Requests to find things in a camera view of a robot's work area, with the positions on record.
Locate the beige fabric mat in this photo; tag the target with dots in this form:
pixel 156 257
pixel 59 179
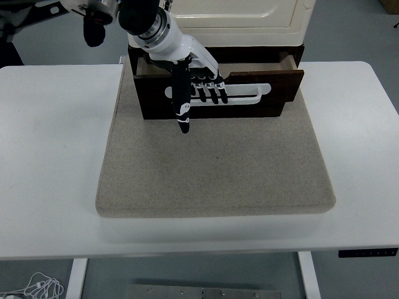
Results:
pixel 215 168

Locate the black table control panel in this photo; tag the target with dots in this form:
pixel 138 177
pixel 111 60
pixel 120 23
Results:
pixel 368 253

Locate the cardboard box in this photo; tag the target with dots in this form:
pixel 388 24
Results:
pixel 391 5

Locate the cream plastic cabinet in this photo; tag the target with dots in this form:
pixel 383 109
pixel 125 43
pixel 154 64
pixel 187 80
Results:
pixel 249 31

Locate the white table leg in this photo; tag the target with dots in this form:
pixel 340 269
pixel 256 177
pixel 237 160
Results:
pixel 310 275
pixel 76 278

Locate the dark wood drawer housing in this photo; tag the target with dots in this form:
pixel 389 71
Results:
pixel 249 51

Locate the small white bracket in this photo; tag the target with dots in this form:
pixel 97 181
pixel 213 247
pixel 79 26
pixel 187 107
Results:
pixel 121 59

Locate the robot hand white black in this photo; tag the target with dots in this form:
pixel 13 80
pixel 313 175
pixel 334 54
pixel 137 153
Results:
pixel 177 45

